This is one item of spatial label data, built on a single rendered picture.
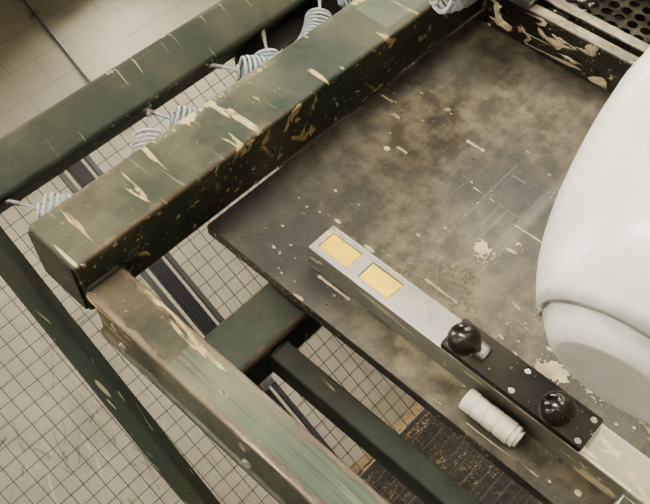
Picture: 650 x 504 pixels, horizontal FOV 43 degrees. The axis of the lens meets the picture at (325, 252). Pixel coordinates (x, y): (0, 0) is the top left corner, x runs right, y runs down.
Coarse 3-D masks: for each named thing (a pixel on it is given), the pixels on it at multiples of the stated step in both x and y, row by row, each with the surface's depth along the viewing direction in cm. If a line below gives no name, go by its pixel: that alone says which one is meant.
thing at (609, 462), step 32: (320, 256) 108; (352, 288) 107; (416, 288) 105; (384, 320) 106; (416, 320) 102; (448, 320) 102; (480, 384) 98; (512, 416) 98; (608, 448) 93; (608, 480) 91; (640, 480) 90
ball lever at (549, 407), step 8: (552, 392) 84; (560, 392) 84; (544, 400) 84; (552, 400) 83; (560, 400) 83; (568, 400) 83; (544, 408) 83; (552, 408) 83; (560, 408) 83; (568, 408) 83; (576, 408) 84; (544, 416) 84; (552, 416) 83; (560, 416) 83; (568, 416) 83; (552, 424) 83; (560, 424) 83; (568, 424) 83
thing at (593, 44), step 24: (504, 0) 135; (528, 0) 132; (552, 0) 134; (504, 24) 138; (528, 24) 135; (552, 24) 132; (576, 24) 133; (600, 24) 131; (552, 48) 134; (576, 48) 131; (600, 48) 128; (624, 48) 129; (576, 72) 134; (600, 72) 131; (624, 72) 127
